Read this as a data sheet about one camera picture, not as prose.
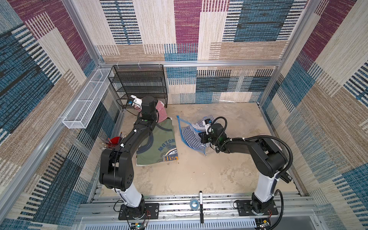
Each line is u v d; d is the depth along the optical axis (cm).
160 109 99
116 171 45
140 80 108
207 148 96
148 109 65
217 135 77
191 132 102
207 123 87
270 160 51
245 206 74
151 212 73
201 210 73
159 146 94
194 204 77
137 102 73
